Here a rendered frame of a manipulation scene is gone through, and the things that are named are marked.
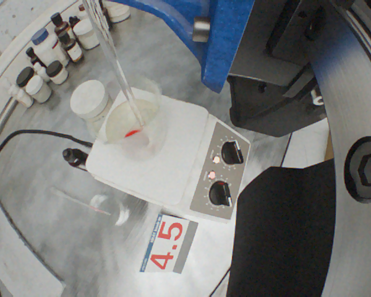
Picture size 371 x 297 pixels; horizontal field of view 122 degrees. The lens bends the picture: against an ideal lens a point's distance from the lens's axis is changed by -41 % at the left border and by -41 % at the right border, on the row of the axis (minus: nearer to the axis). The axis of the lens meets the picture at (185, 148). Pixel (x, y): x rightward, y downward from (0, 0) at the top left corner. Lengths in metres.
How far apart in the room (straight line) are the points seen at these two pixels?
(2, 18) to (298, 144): 0.74
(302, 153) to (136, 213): 0.32
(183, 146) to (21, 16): 0.53
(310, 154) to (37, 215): 0.55
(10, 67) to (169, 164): 0.48
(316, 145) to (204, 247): 0.29
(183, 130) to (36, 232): 0.34
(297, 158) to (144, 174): 0.27
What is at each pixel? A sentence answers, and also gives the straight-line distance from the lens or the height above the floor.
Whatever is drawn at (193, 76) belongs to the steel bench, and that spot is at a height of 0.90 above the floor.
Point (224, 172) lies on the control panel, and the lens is 0.23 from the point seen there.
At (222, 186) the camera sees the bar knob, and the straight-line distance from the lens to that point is 0.21.
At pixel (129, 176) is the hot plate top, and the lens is 0.19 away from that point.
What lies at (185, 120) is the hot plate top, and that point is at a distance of 0.20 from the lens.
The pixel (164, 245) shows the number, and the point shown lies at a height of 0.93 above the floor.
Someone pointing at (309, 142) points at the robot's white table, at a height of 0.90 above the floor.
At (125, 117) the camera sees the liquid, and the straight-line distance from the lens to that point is 0.17.
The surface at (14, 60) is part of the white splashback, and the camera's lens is 0.54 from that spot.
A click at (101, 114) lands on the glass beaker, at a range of 0.17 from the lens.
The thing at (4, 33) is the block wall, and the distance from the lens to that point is 0.57.
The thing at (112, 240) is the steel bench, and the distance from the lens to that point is 0.30.
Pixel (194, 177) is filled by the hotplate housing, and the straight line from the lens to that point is 0.20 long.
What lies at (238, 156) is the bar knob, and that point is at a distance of 0.23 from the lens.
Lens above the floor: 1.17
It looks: 74 degrees down
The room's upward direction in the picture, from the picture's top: 7 degrees clockwise
